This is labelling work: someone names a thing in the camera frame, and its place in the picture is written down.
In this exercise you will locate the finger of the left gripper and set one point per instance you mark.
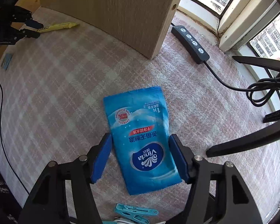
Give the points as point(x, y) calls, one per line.
point(27, 33)
point(33, 24)

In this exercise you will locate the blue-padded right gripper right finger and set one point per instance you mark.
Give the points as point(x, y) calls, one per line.
point(194, 170)

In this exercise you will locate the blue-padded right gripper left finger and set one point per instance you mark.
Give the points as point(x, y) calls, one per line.
point(86, 170)

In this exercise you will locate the yellow sachet strip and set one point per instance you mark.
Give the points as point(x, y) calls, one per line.
point(55, 27)

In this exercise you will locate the teal plastic clothespin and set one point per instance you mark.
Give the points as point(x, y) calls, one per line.
point(134, 213)

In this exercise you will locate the blue Vinda wet wipe packet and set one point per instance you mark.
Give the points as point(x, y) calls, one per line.
point(139, 125)

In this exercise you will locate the small blue packet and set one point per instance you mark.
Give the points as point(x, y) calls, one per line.
point(6, 61)

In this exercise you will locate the black tripod stand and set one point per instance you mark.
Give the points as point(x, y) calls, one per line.
point(243, 125)

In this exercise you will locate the light wooden board box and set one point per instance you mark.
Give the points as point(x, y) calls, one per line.
point(141, 24)

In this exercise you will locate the black inline switch controller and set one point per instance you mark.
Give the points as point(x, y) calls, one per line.
point(191, 44)

